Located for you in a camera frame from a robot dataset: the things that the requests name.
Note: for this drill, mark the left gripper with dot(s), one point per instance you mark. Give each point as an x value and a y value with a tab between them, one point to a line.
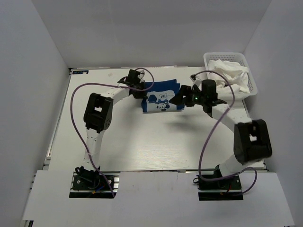
141	95

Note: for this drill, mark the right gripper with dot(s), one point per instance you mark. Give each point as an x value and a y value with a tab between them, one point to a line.
178	99

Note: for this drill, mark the blue t shirt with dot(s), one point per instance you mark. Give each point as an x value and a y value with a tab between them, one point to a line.
159	96

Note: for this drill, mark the white t shirt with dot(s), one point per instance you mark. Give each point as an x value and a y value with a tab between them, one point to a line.
236	75

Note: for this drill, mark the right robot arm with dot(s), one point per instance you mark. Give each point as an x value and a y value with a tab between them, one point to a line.
251	142

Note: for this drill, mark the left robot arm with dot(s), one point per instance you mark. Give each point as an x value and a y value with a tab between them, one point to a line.
98	117

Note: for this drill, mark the blue table label sticker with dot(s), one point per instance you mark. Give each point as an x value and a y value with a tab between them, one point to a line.
80	72

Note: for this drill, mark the white plastic basket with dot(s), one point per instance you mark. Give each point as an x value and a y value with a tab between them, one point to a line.
234	57

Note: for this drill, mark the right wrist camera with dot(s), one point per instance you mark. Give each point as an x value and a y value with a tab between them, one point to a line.
196	80

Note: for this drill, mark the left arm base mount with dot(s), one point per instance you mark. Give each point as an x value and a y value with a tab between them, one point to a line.
92	185

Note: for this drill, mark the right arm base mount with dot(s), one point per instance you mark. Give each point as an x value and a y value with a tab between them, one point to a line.
223	190

